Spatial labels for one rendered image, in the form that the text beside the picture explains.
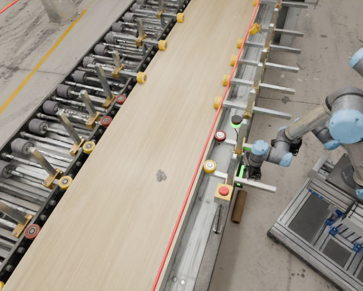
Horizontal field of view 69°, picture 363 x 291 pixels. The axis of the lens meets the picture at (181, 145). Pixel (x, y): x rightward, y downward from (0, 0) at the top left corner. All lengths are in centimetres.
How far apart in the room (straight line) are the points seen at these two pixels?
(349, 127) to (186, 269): 116
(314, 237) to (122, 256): 148
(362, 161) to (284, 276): 140
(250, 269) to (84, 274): 134
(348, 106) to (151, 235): 108
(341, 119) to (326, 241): 143
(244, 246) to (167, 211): 106
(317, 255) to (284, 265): 29
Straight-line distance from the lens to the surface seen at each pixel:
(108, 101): 221
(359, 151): 121
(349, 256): 239
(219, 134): 177
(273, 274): 241
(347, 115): 107
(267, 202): 259
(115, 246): 151
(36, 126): 226
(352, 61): 154
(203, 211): 181
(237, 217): 239
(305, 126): 132
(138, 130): 185
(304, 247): 228
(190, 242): 175
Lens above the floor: 230
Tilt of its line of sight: 54 degrees down
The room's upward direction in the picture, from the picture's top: 6 degrees counter-clockwise
